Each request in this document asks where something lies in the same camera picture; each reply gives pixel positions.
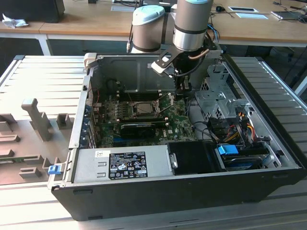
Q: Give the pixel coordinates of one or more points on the silver green CPU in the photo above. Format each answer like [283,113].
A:
[145,107]

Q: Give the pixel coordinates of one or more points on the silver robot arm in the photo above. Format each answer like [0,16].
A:
[192,24]

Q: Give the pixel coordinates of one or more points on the black RAM slot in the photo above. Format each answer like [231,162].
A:
[140,95]
[140,91]
[144,118]
[145,121]

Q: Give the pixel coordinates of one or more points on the CPU socket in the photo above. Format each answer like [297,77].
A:
[133,109]

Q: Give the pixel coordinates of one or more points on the silver metal disk bay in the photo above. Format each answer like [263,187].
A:
[216,100]

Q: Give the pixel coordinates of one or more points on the green motherboard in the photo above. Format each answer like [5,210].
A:
[177,119]

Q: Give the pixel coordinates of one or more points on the black graphics card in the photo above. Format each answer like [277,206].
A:
[138,130]

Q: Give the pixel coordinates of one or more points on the wooden office desk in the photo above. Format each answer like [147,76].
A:
[251,31]
[84,21]

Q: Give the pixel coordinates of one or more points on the white paper sheet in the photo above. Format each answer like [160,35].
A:
[251,15]

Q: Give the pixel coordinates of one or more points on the hard disk in blue carrier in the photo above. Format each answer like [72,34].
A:
[226,151]

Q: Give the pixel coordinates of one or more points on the silver power supply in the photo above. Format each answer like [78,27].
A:
[91,167]

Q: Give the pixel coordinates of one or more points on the black open PC case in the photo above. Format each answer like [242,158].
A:
[168,203]

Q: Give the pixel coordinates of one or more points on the black computer box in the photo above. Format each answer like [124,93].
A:
[31,9]

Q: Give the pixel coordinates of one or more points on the blue case latch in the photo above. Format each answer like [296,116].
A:
[54,170]

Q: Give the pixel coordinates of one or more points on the grey parts rack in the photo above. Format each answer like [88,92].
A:
[28,143]

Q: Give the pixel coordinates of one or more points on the crumpled white paper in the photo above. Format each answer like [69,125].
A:
[14,21]

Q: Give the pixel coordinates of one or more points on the green RAM stick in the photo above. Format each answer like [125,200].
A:
[7,160]

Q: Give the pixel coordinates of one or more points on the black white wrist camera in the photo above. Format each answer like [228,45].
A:
[163,63]

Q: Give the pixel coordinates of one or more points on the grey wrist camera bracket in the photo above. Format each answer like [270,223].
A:
[213,54]

